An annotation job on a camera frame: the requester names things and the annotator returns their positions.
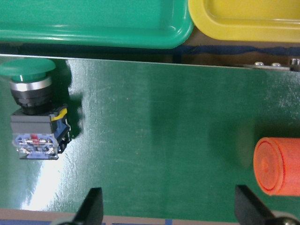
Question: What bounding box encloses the yellow plastic tray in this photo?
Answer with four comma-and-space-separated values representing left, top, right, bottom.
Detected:
188, 0, 300, 43

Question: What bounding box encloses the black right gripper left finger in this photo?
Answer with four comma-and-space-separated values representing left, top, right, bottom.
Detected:
58, 187, 104, 225

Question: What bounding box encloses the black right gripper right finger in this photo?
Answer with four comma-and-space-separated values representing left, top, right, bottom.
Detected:
234, 185, 300, 225

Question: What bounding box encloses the green conveyor belt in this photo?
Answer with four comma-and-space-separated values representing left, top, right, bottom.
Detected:
0, 59, 300, 222

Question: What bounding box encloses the plain orange cylinder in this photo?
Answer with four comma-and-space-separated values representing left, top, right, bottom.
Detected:
253, 137, 300, 196

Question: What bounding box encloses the green plastic tray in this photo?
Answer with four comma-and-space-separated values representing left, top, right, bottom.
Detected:
0, 0, 194, 49

